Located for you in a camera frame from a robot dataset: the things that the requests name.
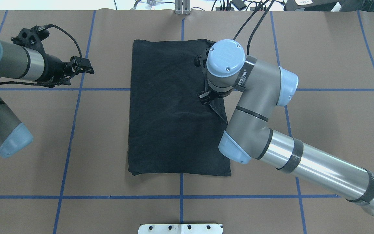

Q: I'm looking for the black braided cable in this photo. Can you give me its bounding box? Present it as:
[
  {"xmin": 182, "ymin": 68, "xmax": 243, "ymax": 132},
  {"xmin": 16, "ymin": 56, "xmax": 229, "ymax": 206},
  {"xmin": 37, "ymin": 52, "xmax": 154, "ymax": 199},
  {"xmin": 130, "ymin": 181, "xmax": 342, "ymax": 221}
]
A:
[{"xmin": 44, "ymin": 25, "xmax": 83, "ymax": 65}]

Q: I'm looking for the black printed t-shirt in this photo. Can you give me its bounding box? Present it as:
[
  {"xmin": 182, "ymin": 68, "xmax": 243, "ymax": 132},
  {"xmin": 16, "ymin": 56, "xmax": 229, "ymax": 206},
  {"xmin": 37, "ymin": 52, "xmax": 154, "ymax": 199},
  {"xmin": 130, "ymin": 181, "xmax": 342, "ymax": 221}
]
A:
[{"xmin": 128, "ymin": 39, "xmax": 231, "ymax": 176}]

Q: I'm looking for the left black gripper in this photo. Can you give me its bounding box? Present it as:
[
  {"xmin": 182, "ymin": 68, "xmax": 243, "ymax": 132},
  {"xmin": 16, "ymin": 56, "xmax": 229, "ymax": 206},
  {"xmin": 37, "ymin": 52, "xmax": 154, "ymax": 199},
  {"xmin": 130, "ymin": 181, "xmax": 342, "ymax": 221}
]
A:
[{"xmin": 43, "ymin": 54, "xmax": 95, "ymax": 88}]

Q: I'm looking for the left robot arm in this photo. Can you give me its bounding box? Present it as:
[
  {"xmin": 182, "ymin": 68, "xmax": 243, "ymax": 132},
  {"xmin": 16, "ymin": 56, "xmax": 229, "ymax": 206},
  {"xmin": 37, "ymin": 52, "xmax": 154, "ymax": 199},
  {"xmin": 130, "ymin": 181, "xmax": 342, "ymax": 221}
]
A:
[{"xmin": 0, "ymin": 25, "xmax": 94, "ymax": 158}]

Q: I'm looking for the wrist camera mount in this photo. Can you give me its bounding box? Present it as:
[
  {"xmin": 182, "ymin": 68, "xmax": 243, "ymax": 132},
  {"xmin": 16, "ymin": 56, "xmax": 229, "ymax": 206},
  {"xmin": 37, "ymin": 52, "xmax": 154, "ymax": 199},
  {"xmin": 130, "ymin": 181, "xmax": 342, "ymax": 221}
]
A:
[
  {"xmin": 11, "ymin": 26, "xmax": 50, "ymax": 54},
  {"xmin": 193, "ymin": 48, "xmax": 210, "ymax": 70}
]

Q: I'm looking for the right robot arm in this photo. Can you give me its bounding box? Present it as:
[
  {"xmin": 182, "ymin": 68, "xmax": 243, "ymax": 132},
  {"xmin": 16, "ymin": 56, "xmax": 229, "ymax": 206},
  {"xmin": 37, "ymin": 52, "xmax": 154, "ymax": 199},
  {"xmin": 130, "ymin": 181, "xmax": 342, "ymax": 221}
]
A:
[{"xmin": 194, "ymin": 39, "xmax": 374, "ymax": 217}]

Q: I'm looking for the aluminium frame post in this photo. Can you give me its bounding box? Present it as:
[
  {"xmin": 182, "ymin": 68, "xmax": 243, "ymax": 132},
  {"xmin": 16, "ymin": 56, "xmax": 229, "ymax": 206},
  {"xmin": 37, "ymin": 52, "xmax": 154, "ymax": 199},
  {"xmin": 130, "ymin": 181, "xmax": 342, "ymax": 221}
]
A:
[{"xmin": 175, "ymin": 0, "xmax": 191, "ymax": 15}]

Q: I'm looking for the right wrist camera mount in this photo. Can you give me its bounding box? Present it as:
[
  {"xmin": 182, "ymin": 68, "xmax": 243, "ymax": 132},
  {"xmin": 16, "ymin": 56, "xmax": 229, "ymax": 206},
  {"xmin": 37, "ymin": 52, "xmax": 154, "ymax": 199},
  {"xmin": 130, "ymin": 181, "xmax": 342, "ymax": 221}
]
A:
[{"xmin": 193, "ymin": 48, "xmax": 210, "ymax": 70}]

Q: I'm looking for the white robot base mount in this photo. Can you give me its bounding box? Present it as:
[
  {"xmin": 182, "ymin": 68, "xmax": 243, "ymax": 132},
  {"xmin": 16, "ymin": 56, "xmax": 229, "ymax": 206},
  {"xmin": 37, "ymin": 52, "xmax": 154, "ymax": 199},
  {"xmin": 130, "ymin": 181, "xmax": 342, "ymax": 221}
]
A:
[{"xmin": 138, "ymin": 223, "xmax": 224, "ymax": 234}]

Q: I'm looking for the brown table mat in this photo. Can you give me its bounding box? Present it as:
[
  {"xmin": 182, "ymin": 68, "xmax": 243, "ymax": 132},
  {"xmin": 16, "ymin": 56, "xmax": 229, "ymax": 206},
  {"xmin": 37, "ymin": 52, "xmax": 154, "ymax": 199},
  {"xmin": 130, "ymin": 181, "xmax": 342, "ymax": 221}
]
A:
[{"xmin": 0, "ymin": 9, "xmax": 374, "ymax": 234}]

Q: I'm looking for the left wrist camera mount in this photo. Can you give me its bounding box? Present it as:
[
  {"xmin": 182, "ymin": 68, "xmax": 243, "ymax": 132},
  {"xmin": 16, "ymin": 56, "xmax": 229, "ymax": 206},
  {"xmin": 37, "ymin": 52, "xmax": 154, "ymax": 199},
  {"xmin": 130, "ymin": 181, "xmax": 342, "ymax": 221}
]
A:
[{"xmin": 11, "ymin": 26, "xmax": 50, "ymax": 54}]

